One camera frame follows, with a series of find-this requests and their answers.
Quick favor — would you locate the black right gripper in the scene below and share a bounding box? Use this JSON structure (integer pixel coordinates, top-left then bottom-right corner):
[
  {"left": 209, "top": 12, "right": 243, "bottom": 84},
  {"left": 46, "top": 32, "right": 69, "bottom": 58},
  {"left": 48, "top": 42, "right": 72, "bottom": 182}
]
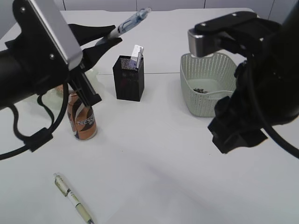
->
[{"left": 208, "top": 18, "right": 299, "bottom": 154}]

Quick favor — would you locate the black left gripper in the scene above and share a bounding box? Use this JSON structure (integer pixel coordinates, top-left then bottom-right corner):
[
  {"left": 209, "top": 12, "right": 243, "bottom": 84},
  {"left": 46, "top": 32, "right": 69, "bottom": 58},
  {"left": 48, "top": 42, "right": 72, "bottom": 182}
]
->
[{"left": 53, "top": 23, "right": 123, "bottom": 108}]

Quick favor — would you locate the clear plastic ruler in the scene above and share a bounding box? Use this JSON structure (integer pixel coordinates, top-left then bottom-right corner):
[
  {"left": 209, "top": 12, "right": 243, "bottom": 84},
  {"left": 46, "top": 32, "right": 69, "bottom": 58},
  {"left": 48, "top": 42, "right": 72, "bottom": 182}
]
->
[{"left": 131, "top": 45, "right": 144, "bottom": 62}]

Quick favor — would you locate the sugared bread bun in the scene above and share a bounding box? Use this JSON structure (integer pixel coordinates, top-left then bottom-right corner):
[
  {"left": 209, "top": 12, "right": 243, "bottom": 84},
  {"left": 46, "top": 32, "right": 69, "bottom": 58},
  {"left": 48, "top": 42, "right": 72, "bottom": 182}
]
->
[{"left": 55, "top": 85, "right": 64, "bottom": 96}]

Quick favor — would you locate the small paper scrap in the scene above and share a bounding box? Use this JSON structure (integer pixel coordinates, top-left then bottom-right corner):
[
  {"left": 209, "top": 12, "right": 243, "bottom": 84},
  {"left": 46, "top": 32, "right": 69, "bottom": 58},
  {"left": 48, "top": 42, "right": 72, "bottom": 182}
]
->
[{"left": 193, "top": 88, "right": 208, "bottom": 94}]

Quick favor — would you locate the silver grey grip pen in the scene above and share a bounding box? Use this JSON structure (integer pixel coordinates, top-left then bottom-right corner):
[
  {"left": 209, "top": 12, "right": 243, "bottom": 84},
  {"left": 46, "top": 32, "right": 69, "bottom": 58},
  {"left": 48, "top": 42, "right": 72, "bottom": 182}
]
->
[{"left": 136, "top": 47, "right": 143, "bottom": 70}]

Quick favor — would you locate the blue grip white pen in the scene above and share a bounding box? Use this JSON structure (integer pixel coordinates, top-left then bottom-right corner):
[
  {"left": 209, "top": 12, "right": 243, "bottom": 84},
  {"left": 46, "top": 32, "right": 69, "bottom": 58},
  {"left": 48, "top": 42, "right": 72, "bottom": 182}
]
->
[{"left": 95, "top": 7, "right": 152, "bottom": 46}]

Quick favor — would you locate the brown coffee drink bottle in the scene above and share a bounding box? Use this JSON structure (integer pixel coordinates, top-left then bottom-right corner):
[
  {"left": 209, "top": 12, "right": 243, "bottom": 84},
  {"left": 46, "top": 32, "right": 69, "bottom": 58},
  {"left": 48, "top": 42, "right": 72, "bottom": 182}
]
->
[{"left": 67, "top": 90, "right": 97, "bottom": 140}]

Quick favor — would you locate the beige grip clear pen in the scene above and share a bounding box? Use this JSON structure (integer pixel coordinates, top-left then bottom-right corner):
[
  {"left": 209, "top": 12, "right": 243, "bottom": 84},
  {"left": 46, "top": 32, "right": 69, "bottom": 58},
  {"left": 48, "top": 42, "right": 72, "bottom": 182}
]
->
[{"left": 54, "top": 173, "right": 95, "bottom": 224}]

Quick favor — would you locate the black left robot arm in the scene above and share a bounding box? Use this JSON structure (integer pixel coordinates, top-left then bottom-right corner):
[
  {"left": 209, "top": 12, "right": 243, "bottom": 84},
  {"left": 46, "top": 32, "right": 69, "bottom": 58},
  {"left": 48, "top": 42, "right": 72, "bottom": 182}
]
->
[{"left": 0, "top": 23, "right": 122, "bottom": 109}]

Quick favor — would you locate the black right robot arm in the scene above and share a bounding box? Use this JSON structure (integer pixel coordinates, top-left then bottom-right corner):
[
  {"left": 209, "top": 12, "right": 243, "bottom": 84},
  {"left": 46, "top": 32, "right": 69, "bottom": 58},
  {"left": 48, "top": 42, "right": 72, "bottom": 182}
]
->
[{"left": 208, "top": 4, "right": 299, "bottom": 157}]

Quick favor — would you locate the black mesh pen holder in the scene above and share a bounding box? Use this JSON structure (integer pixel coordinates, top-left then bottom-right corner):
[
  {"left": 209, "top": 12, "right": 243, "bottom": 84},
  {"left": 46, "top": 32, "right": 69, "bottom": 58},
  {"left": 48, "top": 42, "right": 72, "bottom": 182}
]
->
[{"left": 113, "top": 56, "right": 145, "bottom": 102}]

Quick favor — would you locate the pale green woven basket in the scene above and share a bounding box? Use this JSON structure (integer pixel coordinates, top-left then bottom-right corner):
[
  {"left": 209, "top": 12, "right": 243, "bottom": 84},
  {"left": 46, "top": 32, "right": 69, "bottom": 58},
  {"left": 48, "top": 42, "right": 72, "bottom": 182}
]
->
[{"left": 180, "top": 53, "right": 236, "bottom": 117}]

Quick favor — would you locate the pale green glass plate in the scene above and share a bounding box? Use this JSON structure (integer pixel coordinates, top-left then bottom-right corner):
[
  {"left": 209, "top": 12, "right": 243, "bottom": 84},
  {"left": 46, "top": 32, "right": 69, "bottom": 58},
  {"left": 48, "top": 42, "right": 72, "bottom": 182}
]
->
[{"left": 28, "top": 67, "right": 105, "bottom": 110}]

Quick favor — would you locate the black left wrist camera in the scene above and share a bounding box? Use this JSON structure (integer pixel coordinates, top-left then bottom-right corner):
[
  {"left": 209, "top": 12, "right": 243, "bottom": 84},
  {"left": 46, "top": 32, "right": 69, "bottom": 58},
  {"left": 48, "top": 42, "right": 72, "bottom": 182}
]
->
[{"left": 13, "top": 0, "right": 84, "bottom": 71}]

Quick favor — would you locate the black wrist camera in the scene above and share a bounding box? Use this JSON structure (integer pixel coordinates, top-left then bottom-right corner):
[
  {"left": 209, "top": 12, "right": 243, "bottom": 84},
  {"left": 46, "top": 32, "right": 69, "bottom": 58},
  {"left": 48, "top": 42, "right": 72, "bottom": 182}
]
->
[
  {"left": 13, "top": 0, "right": 84, "bottom": 71},
  {"left": 187, "top": 11, "right": 257, "bottom": 57}
]

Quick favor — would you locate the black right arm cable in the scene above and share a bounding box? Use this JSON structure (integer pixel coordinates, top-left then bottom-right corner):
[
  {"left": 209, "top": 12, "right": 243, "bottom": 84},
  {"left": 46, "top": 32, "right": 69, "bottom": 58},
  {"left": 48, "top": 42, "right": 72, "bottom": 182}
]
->
[{"left": 245, "top": 63, "right": 299, "bottom": 161}]

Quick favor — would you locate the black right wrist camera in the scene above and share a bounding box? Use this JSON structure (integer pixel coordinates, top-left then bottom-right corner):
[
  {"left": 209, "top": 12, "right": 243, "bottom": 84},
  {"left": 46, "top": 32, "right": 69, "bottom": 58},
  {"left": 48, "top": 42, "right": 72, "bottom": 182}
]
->
[{"left": 187, "top": 11, "right": 257, "bottom": 57}]

